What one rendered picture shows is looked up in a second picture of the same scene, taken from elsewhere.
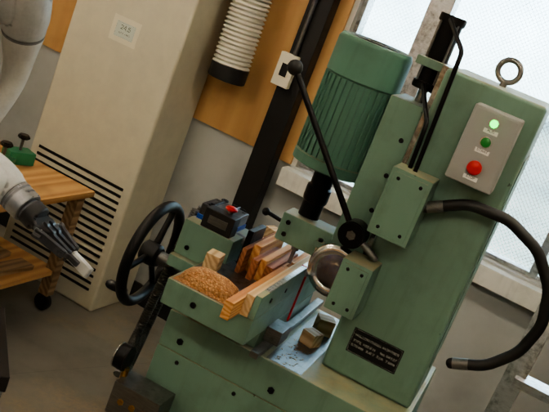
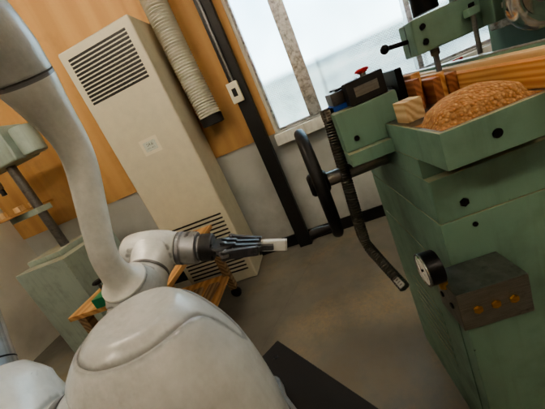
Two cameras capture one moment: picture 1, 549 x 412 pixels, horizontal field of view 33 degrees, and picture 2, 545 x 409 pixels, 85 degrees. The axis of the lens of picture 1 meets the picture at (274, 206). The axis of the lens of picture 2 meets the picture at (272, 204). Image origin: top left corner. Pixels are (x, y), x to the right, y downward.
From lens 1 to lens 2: 1.64 m
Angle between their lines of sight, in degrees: 6
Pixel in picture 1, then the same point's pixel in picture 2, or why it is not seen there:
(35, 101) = (147, 221)
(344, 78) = not seen: outside the picture
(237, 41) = (203, 99)
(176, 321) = (445, 187)
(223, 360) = (525, 174)
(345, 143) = not seen: outside the picture
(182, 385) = (496, 237)
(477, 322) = not seen: hidden behind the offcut
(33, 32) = (23, 53)
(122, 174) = (213, 206)
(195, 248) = (365, 131)
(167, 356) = (459, 227)
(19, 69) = (63, 124)
